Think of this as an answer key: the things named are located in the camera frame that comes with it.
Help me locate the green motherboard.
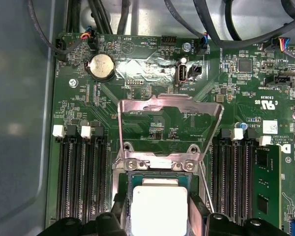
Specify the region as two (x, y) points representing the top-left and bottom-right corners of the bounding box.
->
(45, 32), (295, 236)

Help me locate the thick black cable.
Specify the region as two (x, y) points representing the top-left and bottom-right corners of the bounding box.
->
(223, 0), (295, 44)

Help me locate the black grey PC case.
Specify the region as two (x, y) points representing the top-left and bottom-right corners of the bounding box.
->
(0, 0), (295, 236)

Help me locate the silver green CPU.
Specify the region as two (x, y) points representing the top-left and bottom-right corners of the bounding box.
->
(127, 174), (190, 236)

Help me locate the black RAM slot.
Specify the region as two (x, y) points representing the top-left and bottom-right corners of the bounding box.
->
(210, 127), (231, 222)
(67, 125), (81, 222)
(223, 127), (244, 223)
(93, 125), (109, 221)
(52, 124), (68, 223)
(80, 125), (94, 222)
(236, 129), (258, 224)

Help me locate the blue expansion slot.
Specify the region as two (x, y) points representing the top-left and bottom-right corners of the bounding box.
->
(286, 212), (295, 236)

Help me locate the thin grey wire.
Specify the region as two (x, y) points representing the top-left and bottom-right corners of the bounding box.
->
(27, 0), (76, 57)

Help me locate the internal USB port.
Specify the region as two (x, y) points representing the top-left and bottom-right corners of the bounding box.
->
(176, 62), (188, 87)

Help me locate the white QR label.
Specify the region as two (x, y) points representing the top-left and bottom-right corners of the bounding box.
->
(262, 119), (278, 135)

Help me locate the thin metal locking lever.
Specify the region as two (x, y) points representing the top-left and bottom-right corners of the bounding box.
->
(200, 169), (215, 214)

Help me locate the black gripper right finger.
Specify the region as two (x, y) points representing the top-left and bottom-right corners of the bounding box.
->
(188, 193), (290, 236)

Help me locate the CPU socket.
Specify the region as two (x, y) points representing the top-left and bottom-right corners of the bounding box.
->
(112, 169), (207, 236)

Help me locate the silver coin cell battery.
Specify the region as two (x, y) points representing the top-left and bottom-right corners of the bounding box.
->
(85, 53), (117, 81)

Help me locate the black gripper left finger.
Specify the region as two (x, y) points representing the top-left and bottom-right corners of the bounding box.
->
(43, 193), (128, 236)

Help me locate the green RAM stick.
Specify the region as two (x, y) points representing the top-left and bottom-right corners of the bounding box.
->
(251, 144), (283, 231)

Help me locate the multicoloured fan wire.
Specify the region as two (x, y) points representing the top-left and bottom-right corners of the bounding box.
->
(80, 31), (97, 50)
(272, 37), (292, 53)
(198, 32), (210, 55)

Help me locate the metal CPU socket cover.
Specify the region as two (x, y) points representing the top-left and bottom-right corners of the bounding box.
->
(117, 94), (225, 171)

